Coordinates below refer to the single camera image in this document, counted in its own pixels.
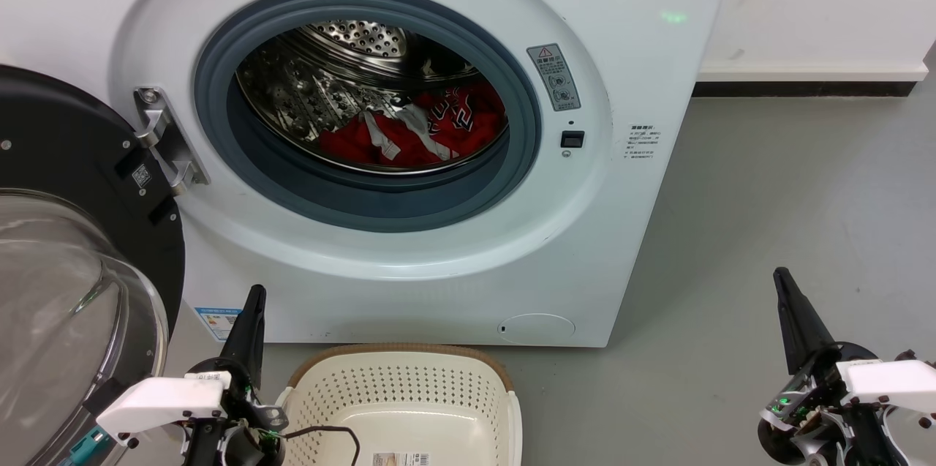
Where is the red basketball jersey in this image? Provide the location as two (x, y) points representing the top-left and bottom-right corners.
(318, 80), (507, 168)

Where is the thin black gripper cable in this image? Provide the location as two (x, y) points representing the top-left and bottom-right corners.
(282, 425), (362, 466)

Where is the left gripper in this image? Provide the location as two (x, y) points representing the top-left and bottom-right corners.
(183, 285), (287, 466)

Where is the grey rubber door gasket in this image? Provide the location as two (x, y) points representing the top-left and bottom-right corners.
(193, 0), (543, 233)

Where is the grey warning label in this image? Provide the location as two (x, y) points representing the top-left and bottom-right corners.
(527, 43), (582, 113)

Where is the stainless steel washing machine drum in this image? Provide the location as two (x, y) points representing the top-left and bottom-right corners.
(235, 20), (509, 176)

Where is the white text sticker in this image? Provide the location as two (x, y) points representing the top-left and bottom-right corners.
(625, 123), (661, 162)

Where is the cream perforated laundry basket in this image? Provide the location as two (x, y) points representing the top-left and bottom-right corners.
(276, 343), (523, 466)

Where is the black baseboard strip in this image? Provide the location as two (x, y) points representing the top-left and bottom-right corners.
(693, 81), (917, 98)

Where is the clear glass door bowl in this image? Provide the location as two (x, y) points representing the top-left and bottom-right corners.
(0, 189), (169, 466)

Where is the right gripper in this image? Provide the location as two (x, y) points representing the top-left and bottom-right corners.
(757, 268), (907, 466)

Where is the grey white cloth piece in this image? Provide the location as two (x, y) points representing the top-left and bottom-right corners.
(362, 102), (456, 163)

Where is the black round washer door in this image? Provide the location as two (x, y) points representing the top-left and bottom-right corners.
(0, 65), (186, 466)

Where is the white front-load washing machine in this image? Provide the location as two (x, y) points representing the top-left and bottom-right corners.
(0, 0), (739, 348)

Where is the chrome door hinge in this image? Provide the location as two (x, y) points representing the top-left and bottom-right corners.
(134, 86), (211, 196)

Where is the round filter cover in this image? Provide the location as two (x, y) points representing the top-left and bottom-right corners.
(498, 313), (576, 345)

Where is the blue energy label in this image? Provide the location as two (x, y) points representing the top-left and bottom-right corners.
(195, 307), (243, 342)

